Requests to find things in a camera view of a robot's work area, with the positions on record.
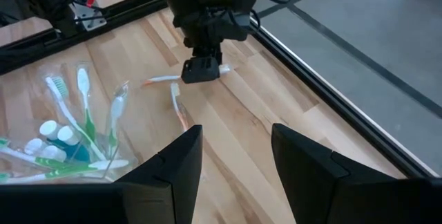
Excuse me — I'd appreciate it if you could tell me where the silver mounting plate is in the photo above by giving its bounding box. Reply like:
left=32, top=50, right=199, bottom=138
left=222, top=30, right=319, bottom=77
left=73, top=2, right=108, bottom=32

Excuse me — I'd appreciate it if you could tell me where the white toothbrush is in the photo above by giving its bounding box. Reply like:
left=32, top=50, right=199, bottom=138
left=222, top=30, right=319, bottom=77
left=44, top=75, right=107, bottom=162

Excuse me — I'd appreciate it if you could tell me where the orange toothbrush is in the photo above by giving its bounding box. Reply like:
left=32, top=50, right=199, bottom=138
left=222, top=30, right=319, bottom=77
left=170, top=82, right=190, bottom=132
left=142, top=64, right=232, bottom=87

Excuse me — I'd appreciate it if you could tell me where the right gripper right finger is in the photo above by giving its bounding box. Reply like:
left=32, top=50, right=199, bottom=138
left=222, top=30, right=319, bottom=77
left=271, top=123, right=398, bottom=224

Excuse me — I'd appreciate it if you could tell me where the black aluminium rig frame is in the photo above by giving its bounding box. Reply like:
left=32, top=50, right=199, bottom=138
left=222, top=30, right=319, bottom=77
left=0, top=0, right=442, bottom=180

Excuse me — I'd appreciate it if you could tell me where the clear plastic bag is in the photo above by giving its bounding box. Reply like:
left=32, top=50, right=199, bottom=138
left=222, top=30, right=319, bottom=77
left=0, top=61, right=140, bottom=185

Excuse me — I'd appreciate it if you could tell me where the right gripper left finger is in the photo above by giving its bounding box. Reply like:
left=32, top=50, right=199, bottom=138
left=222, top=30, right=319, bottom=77
left=115, top=124, right=204, bottom=224

